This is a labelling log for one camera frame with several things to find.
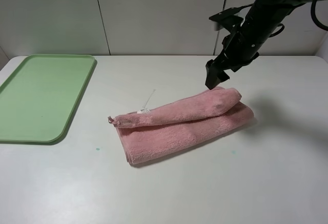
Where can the green plastic tray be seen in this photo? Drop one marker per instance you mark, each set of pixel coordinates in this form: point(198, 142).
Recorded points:
point(40, 97)

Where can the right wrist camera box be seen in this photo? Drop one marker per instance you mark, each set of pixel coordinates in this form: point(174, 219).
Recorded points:
point(227, 19)

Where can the pink fluffy towel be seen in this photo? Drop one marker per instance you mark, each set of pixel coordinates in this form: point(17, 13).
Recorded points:
point(180, 125)

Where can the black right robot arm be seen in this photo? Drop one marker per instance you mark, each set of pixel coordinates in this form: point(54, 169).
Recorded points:
point(265, 17)

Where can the clear plastic tag strand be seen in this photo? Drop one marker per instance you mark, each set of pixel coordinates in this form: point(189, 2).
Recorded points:
point(145, 104)

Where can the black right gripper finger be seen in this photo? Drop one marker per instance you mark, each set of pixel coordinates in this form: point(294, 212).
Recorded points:
point(222, 76)
point(213, 75)

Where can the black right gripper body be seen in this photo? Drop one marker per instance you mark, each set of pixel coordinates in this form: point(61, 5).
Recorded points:
point(239, 49)

